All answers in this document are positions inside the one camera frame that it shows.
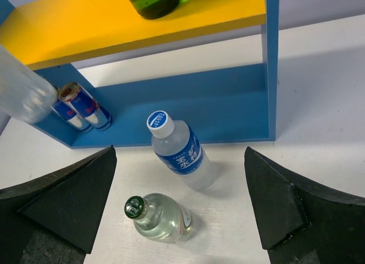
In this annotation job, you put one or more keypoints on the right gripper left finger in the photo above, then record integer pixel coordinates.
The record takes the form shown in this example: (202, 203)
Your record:
(55, 218)

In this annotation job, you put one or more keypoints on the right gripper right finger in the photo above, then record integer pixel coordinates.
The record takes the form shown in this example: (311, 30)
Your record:
(300, 220)

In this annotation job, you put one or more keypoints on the Pocari Sweat bottle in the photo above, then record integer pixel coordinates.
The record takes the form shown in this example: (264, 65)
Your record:
(177, 146)
(25, 95)

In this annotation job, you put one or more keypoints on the green Perrier bottle red label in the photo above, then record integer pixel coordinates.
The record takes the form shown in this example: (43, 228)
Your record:
(153, 9)

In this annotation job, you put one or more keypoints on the blue and yellow shelf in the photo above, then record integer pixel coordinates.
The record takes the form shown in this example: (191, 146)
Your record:
(222, 104)

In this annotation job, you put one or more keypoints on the rear clear glass bottle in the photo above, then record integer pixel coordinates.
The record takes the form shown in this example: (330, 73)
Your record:
(159, 218)

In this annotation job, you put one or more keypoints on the left Red Bull can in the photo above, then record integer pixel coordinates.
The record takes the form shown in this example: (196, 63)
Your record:
(70, 116)

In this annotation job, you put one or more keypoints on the red bull can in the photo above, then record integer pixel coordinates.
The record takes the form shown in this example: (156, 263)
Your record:
(77, 98)
(70, 116)

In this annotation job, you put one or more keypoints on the right Red Bull can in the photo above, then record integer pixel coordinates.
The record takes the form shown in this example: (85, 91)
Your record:
(77, 98)

